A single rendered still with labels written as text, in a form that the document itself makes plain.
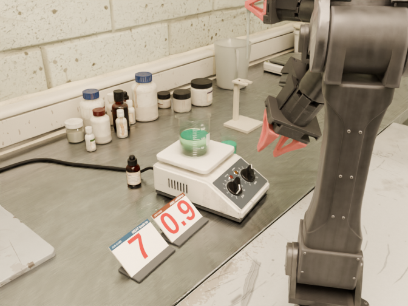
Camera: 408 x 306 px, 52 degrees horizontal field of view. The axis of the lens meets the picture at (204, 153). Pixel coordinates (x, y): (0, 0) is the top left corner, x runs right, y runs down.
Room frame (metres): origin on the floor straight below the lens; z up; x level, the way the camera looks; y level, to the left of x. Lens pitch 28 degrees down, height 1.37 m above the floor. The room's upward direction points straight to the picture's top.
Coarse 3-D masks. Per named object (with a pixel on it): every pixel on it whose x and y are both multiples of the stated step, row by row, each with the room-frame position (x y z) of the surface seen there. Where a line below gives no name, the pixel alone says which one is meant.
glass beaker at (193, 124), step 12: (180, 120) 0.72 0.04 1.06; (192, 120) 0.77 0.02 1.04; (204, 120) 0.71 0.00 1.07; (180, 132) 0.72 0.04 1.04; (192, 132) 0.71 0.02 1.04; (204, 132) 0.72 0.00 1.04; (180, 144) 0.72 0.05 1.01; (192, 144) 0.71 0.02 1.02; (204, 144) 0.72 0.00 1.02; (192, 156) 0.71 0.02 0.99; (204, 156) 0.72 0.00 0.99
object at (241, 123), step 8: (240, 80) 1.08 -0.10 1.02; (248, 80) 1.07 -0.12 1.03; (232, 120) 1.08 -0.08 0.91; (240, 120) 1.08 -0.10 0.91; (248, 120) 1.08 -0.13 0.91; (256, 120) 1.08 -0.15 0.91; (232, 128) 1.04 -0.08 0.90; (240, 128) 1.03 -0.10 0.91; (248, 128) 1.03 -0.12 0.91; (256, 128) 1.05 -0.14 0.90
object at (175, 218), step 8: (184, 200) 0.65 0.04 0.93; (168, 208) 0.62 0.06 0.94; (176, 208) 0.63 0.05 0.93; (184, 208) 0.63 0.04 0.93; (192, 208) 0.64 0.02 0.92; (160, 216) 0.60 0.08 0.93; (168, 216) 0.60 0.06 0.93; (176, 216) 0.61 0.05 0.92; (184, 216) 0.62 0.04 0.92; (192, 216) 0.63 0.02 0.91; (160, 224) 0.58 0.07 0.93; (168, 224) 0.59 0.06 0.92; (176, 224) 0.60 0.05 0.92; (184, 224) 0.61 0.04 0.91; (168, 232) 0.58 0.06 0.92; (176, 232) 0.58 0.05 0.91
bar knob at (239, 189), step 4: (236, 180) 0.67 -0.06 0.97; (228, 184) 0.67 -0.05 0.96; (232, 184) 0.67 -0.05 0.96; (236, 184) 0.66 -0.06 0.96; (240, 184) 0.66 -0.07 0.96; (228, 188) 0.66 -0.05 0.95; (232, 188) 0.66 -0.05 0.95; (236, 188) 0.65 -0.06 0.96; (240, 188) 0.65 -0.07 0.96; (232, 192) 0.65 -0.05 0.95; (236, 192) 0.65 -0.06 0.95; (240, 192) 0.66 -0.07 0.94
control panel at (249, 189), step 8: (240, 160) 0.75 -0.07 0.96; (232, 168) 0.72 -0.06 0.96; (240, 168) 0.73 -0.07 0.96; (224, 176) 0.69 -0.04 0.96; (240, 176) 0.70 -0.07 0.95; (256, 176) 0.72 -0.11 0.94; (216, 184) 0.66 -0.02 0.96; (224, 184) 0.67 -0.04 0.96; (248, 184) 0.69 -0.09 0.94; (256, 184) 0.70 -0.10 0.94; (264, 184) 0.71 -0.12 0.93; (224, 192) 0.65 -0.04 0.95; (248, 192) 0.67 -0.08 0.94; (256, 192) 0.68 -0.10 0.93; (232, 200) 0.64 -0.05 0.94; (240, 200) 0.64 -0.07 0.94; (248, 200) 0.65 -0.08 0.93; (240, 208) 0.63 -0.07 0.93
